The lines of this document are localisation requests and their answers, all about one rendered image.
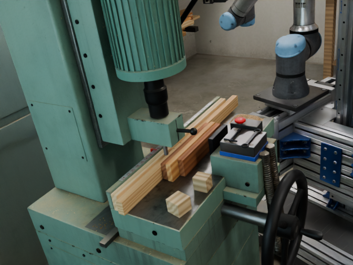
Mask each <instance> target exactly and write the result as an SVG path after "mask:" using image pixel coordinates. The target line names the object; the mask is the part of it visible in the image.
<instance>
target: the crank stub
mask: <svg viewBox="0 0 353 265"><path fill-rule="evenodd" d="M300 234H301V235H304V236H306V237H309V238H311V239H314V240H318V241H320V240H322V239H323V236H324V235H323V233H322V232H320V231H317V230H311V229H304V228H301V230H300Z"/></svg>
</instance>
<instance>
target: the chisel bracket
mask: <svg viewBox="0 0 353 265"><path fill-rule="evenodd" d="M127 121H128V125H129V130H130V135H131V139H132V140H137V141H142V142H147V143H151V144H156V145H161V146H166V147H173V146H174V145H175V144H176V143H178V142H179V141H180V140H181V139H182V138H183V137H184V136H185V133H184V132H177V129H178V128H179V129H184V124H183V117H182V114H181V113H175V112H171V111H169V114H168V115H167V116H166V117H163V118H158V119H155V118H151V117H150V113H149V109H148V108H142V107H141V108H140V109H138V110H137V111H136V112H134V113H133V114H131V115H130V116H129V117H127Z"/></svg>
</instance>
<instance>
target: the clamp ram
mask: <svg viewBox="0 0 353 265"><path fill-rule="evenodd" d="M227 134H228V129H227V125H226V124H223V125H222V126H221V127H219V128H218V129H217V130H216V131H215V132H214V133H213V134H212V135H211V136H210V137H209V138H208V141H209V151H210V155H211V154H212V153H213V152H214V151H215V150H216V149H217V148H218V146H219V145H220V141H221V140H222V139H223V138H224V137H225V136H226V135H227Z"/></svg>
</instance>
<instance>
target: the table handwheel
mask: <svg viewBox="0 0 353 265"><path fill-rule="evenodd" d="M294 182H296V185H297V192H296V195H295V198H294V201H293V203H292V205H291V207H290V210H289V212H288V214H286V213H282V209H283V205H284V203H285V200H286V197H287V195H288V193H289V191H290V189H291V187H292V185H293V184H294ZM307 206H308V185H307V180H306V177H305V175H304V173H303V172H302V171H300V170H298V169H292V170H290V171H289V172H287V173H286V174H285V176H284V177H283V178H282V179H281V181H280V183H279V184H278V186H277V188H276V191H275V193H274V195H273V198H272V201H271V204H270V207H269V210H268V213H263V212H259V211H256V210H252V209H248V208H244V207H240V206H236V205H233V204H230V203H226V202H225V203H224V204H223V205H222V208H221V215H223V216H226V217H229V218H233V219H236V220H240V221H244V222H247V223H251V224H253V225H257V226H260V227H264V232H263V239H262V250H261V264H262V265H274V248H275V240H276V236H278V237H281V238H282V254H281V265H293V264H294V262H295V259H296V257H297V254H298V251H299V247H300V243H301V241H302V237H303V235H301V234H300V230H301V228H304V227H305V222H306V215H307ZM295 214H296V216H295ZM289 240H290V243H289Z"/></svg>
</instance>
